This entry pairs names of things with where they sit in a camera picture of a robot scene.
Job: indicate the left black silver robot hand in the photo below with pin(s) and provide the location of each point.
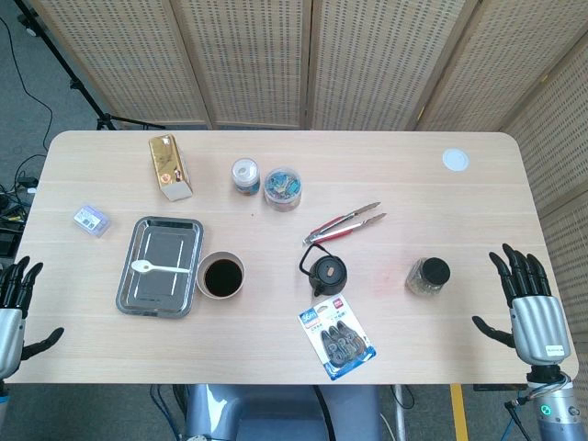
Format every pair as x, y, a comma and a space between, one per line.
10, 340

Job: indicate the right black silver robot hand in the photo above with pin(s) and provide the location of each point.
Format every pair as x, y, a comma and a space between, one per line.
539, 328

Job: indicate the white plastic spoon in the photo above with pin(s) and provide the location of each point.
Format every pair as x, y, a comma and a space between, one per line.
140, 266

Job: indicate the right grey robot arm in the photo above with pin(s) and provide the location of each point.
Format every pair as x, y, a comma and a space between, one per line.
558, 413

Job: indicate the grey robot base column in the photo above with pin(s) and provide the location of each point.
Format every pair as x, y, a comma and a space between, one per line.
275, 413

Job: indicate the cup of dark liquid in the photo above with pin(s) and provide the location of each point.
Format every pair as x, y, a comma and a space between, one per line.
223, 278

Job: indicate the glass herb jar black lid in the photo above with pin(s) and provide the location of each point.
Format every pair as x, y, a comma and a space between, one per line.
434, 272

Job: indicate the small clear purple plastic box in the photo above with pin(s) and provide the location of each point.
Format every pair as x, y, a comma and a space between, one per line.
92, 220

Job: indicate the stainless steel rectangular tray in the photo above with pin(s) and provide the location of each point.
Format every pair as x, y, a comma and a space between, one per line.
156, 294

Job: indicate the white metal table leg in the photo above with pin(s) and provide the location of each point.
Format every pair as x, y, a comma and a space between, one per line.
402, 409

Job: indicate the white round lid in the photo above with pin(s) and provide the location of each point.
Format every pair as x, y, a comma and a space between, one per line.
456, 160

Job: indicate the blue correction tape blister pack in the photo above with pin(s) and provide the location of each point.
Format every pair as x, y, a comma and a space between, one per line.
340, 340

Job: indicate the black cast iron teapot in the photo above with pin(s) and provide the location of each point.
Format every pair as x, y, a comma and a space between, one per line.
328, 273

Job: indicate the gold carton box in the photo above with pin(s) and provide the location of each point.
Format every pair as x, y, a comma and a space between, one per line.
167, 161

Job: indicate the black tripod stand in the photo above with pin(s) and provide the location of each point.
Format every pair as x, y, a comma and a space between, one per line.
78, 87

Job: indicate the small jar with blue label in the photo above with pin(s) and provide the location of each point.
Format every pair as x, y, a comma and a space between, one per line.
245, 173

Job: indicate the clear jar of binder clips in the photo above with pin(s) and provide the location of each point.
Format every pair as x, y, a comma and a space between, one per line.
283, 188

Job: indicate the woven bamboo folding screen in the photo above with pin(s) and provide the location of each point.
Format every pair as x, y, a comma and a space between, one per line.
257, 59

